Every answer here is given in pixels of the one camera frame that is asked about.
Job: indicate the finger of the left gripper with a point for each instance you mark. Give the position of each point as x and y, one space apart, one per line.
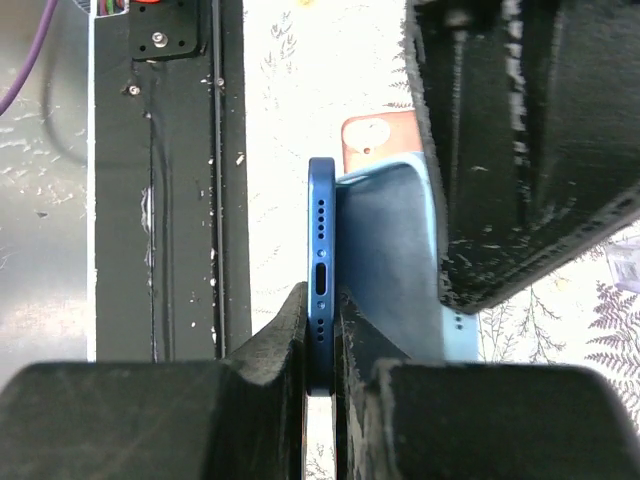
528 113

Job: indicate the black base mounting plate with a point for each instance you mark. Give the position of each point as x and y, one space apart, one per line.
167 203

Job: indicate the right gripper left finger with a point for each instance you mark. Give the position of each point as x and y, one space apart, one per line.
241 417

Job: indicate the black phone blue case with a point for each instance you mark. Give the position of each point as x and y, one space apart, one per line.
321 275

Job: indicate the floral patterned table mat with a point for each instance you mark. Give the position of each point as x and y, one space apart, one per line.
310 66

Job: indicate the light blue phone case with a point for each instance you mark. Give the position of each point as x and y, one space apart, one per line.
386 256

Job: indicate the pink phone case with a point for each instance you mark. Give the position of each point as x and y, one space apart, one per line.
371 138

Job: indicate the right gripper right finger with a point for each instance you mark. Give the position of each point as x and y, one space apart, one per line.
396 418

